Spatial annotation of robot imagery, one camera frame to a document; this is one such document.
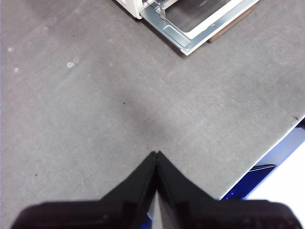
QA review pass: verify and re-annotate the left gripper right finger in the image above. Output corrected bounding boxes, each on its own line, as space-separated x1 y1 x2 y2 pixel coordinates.
156 150 303 229

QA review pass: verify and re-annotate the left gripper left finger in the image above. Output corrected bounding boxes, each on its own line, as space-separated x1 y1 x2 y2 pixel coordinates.
10 151 158 229

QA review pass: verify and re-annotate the glass oven door beige handle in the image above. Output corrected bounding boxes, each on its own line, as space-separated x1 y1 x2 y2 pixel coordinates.
140 0 261 57

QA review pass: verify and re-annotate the white Toshiba toaster oven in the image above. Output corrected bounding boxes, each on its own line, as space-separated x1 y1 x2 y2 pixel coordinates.
114 0 144 20

